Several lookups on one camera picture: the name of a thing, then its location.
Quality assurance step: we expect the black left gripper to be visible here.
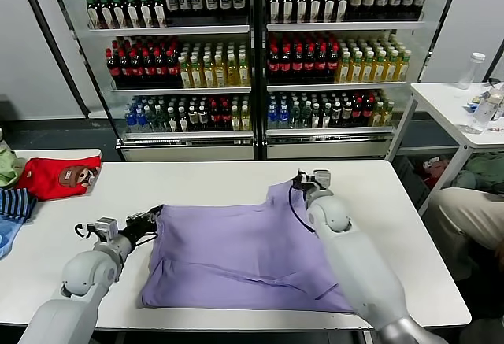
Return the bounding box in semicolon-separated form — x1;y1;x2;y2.
117;205;164;249

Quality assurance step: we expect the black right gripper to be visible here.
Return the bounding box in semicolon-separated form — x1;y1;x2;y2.
293;170;316;203

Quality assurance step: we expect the purple t-shirt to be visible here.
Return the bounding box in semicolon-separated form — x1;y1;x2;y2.
136;184;358;314

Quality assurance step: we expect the glass beverage cooler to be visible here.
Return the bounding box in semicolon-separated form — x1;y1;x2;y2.
43;0;261;163
258;0;465;161

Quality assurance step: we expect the white cooler shelf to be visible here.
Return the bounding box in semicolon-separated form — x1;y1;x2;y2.
109;86;252;98
88;25;251;39
119;131;254;142
266;82;409;94
266;128;395;140
266;22;426;35

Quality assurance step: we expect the small red cap cola bottle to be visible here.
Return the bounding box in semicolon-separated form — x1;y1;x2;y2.
208;102;221;133
362;96;375;129
219;102;232;133
351;97;364;129

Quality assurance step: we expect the dark plastic crate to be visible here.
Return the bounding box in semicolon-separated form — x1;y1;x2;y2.
393;154;432;213

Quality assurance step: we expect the red shirt with bear print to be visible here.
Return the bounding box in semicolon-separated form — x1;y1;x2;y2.
17;156;102;202

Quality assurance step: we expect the red cloth in crate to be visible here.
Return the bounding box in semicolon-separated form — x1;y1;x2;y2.
423;157;454;190

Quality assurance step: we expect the blue striped garment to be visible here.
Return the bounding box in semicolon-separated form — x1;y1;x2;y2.
0;188;39;225

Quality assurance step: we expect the light blue garment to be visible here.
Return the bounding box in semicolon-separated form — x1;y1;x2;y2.
0;220;24;261

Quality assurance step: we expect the light green garment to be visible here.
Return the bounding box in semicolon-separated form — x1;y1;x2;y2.
0;149;27;188

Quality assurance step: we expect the person leg in beige trousers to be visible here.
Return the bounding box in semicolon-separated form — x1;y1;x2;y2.
427;186;504;282

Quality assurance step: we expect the white side table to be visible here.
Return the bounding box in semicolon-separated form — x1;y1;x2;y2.
387;83;504;219

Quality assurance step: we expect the green cloth pile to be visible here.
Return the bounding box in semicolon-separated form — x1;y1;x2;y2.
452;153;504;195

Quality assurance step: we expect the clear plastic bottle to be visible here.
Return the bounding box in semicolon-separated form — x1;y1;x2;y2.
470;92;500;135

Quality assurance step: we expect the black diagonal bar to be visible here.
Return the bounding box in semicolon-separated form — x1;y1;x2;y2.
13;0;91;120
415;0;468;85

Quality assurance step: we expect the clear bottle with white cap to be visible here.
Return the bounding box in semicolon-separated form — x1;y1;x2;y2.
456;52;486;91

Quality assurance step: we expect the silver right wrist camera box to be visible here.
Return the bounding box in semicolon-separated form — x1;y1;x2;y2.
313;169;332;192

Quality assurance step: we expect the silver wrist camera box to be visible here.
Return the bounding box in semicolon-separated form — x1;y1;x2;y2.
313;169;332;192
94;216;119;239

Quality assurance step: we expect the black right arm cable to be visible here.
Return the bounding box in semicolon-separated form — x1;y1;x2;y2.
287;180;316;235

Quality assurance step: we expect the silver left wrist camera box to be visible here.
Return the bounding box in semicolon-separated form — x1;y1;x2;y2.
94;216;119;239

